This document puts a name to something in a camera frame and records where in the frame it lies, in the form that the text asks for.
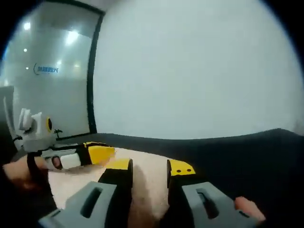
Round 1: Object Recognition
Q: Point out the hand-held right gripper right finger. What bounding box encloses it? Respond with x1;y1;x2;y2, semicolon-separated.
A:
159;159;260;228

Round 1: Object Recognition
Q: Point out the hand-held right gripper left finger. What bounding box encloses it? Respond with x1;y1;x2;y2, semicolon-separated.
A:
38;158;134;228

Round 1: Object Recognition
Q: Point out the pale pink fluffy towel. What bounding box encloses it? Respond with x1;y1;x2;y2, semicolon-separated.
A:
47;147;172;228

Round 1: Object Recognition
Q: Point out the person's right hand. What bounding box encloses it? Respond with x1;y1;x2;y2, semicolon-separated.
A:
233;196;267;222

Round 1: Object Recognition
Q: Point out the person's left hand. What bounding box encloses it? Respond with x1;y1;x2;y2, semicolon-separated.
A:
2;154;49;191

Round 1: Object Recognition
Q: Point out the grey monitor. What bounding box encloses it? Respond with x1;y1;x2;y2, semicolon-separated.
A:
0;85;15;125

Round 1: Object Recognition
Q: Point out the blue logo sticker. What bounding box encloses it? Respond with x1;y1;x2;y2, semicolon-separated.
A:
33;62;59;76

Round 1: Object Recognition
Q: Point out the frosted glass partition black frame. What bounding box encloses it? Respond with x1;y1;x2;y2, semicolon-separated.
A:
0;0;105;141

